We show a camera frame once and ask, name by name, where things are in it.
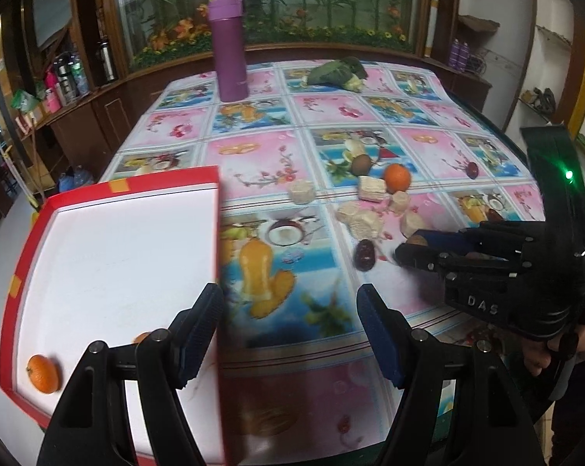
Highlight orange tangerine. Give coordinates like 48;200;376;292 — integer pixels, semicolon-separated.
131;331;150;345
26;355;61;395
383;163;411;194

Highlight red white tray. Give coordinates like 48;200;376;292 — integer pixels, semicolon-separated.
0;165;226;465

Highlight dark red date fruit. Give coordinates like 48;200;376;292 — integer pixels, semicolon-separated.
353;239;376;271

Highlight large round corn chunk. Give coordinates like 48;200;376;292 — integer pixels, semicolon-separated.
348;210;383;240

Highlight beige square corn chunk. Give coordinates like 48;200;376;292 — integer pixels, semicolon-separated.
358;176;386;203

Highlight brown kiwi fruit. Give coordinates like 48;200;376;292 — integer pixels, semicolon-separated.
350;154;374;177

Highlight small beige corn chunk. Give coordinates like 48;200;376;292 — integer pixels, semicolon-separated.
388;190;411;216

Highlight right human hand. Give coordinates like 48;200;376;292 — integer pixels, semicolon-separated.
521;326;585;377

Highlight purple bottles on shelf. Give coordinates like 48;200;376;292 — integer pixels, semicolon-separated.
448;39;470;73

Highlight fruit pattern tablecloth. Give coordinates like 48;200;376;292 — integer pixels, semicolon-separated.
104;60;543;463

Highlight green leafy vegetable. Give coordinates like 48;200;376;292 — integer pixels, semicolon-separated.
306;57;368;93

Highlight purple thermos bottle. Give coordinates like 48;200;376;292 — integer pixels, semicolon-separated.
208;0;248;102

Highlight flower bamboo glass panel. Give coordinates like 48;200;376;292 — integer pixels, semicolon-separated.
118;0;419;71

